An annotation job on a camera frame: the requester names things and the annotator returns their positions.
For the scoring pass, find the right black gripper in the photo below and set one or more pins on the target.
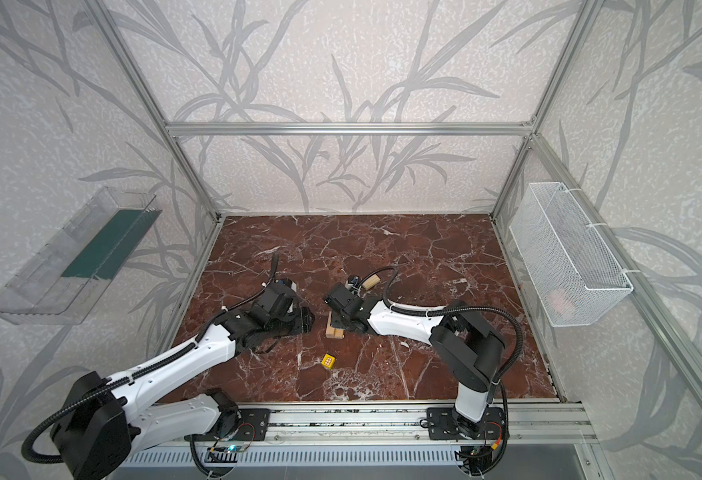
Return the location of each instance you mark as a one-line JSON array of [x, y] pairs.
[[338, 305]]

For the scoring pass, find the white wire mesh basket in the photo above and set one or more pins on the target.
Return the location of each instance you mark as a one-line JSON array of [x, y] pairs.
[[576, 276]]

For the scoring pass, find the clear plastic wall bin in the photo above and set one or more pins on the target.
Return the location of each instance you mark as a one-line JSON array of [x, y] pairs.
[[62, 283]]

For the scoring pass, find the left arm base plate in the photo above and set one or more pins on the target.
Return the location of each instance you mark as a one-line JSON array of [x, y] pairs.
[[237, 425]]

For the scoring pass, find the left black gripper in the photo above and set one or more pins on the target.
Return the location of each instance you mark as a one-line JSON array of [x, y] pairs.
[[297, 316]]

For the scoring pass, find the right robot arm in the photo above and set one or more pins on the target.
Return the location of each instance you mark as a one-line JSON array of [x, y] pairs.
[[462, 337]]

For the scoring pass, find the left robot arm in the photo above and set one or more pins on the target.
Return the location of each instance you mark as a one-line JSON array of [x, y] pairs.
[[109, 419]]

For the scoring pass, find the aluminium mounting rail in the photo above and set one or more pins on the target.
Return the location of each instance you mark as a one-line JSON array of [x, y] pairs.
[[381, 423]]

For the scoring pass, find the plain wooden block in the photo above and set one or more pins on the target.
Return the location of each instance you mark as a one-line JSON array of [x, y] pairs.
[[370, 282], [332, 332]]

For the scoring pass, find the yellow window block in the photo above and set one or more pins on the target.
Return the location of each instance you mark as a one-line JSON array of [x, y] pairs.
[[328, 361]]

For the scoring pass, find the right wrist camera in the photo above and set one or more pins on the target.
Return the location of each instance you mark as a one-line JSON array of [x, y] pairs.
[[354, 283]]

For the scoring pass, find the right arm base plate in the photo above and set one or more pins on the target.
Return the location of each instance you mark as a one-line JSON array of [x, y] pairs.
[[447, 424]]

